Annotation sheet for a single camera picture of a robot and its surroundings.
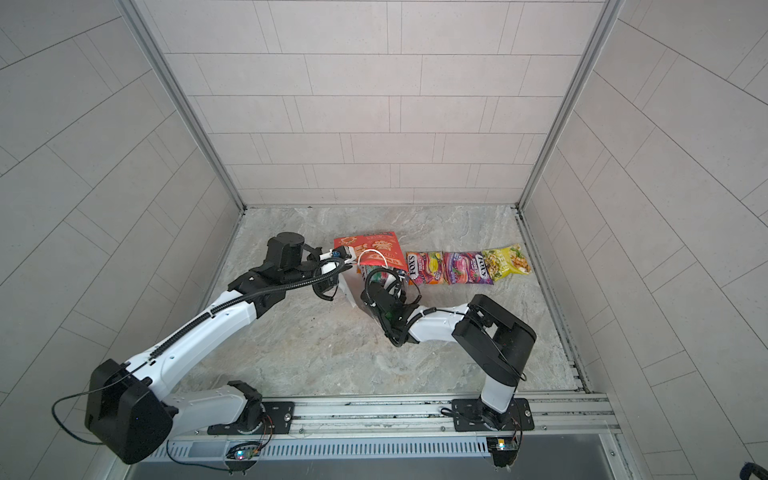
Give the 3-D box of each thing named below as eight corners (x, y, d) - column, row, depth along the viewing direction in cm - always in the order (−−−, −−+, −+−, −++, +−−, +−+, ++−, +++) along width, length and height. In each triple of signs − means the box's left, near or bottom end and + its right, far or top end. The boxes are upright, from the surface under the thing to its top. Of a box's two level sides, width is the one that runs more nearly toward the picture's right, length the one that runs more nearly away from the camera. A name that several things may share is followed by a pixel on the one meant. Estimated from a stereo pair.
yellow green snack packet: (493, 282, 98) (496, 274, 94) (482, 256, 104) (485, 248, 100) (528, 276, 99) (533, 269, 95) (515, 252, 105) (519, 243, 102)
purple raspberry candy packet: (443, 285, 97) (444, 280, 94) (440, 258, 104) (441, 252, 101) (490, 285, 97) (492, 280, 94) (484, 258, 104) (486, 252, 101)
